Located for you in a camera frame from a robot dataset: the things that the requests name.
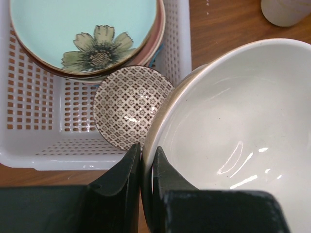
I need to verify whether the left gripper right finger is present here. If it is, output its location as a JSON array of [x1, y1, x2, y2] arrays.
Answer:
[[153, 147, 290, 233]]

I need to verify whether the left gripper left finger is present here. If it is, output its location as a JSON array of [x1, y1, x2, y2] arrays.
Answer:
[[0, 143, 140, 233]]

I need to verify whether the white perforated plastic basket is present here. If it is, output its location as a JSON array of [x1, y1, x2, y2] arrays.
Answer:
[[0, 0, 192, 171]]

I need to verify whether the small brown patterned bowl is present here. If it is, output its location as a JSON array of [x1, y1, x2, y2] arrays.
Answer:
[[93, 66, 174, 150]]

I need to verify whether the white bowl patterned inside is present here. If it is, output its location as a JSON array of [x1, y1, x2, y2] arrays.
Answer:
[[141, 38, 311, 233]]

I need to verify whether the blue polka dot plate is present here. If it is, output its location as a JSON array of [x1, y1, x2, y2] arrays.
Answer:
[[148, 43, 164, 67]]

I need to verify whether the pink and cream plate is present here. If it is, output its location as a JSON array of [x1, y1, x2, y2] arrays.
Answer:
[[85, 0, 167, 82]]

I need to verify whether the mint green flower plate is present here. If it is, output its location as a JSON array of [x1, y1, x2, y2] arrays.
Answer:
[[9, 0, 158, 77]]

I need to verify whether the pink mug purple interior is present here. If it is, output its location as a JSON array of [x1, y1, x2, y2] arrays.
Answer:
[[260, 0, 311, 27]]

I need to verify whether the dark red rimmed plate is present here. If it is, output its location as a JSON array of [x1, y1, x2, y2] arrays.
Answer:
[[16, 36, 149, 80]]

